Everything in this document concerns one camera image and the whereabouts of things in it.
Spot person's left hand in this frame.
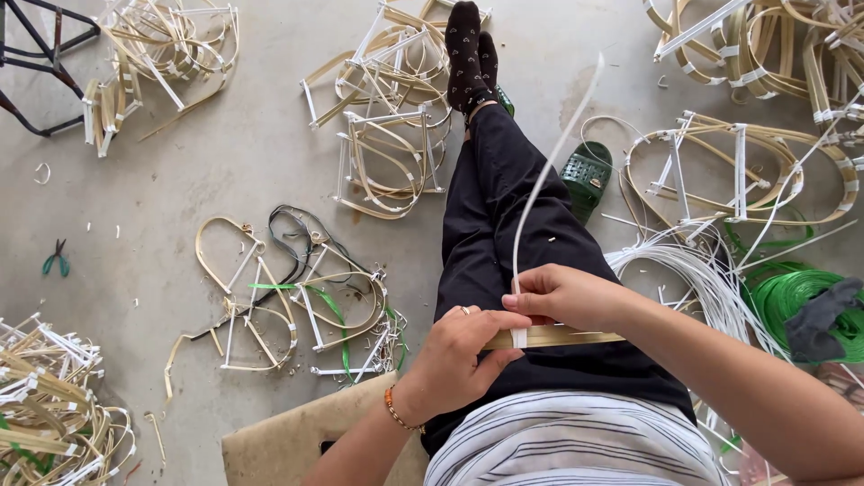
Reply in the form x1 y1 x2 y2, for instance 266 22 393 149
397 306 534 428

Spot person's right hand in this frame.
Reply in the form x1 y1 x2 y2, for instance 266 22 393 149
502 263 637 334

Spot bundle of bamboo strips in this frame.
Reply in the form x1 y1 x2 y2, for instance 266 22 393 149
482 323 626 351

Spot long white plastic strap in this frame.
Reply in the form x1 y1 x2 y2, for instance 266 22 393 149
510 53 606 349

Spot black trousers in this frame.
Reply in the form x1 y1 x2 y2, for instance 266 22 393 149
420 101 698 457

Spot striped white shirt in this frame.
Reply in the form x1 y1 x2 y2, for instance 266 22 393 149
424 389 731 486

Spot grey cloth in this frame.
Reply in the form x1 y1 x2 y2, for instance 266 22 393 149
783 276 864 365

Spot heap of bamboo basket frames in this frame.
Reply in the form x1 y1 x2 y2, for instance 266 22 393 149
641 0 864 170
0 312 137 486
300 0 494 221
81 0 241 159

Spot black patterned sock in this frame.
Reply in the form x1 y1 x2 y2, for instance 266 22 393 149
478 30 500 102
444 0 486 114

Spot orange bead bracelet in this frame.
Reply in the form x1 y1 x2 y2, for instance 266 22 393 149
384 385 428 435

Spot bamboo basket frame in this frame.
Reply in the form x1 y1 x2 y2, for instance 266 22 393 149
290 242 410 380
164 215 300 401

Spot bundle of white plastic straps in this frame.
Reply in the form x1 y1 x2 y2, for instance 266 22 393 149
603 226 787 359

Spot loose green plastic strap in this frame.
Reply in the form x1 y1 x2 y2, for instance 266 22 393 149
247 281 409 384

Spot black plastic strap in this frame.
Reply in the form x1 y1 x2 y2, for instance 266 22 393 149
190 204 335 342

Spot roll of green plastic strap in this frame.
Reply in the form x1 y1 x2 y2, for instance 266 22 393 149
741 266 864 365

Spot large oval bamboo frame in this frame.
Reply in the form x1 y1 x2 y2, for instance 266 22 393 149
621 110 861 229

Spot green handled pliers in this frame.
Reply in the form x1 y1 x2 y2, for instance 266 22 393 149
41 238 71 278

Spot black metal frame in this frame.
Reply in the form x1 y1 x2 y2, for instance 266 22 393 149
0 0 102 139

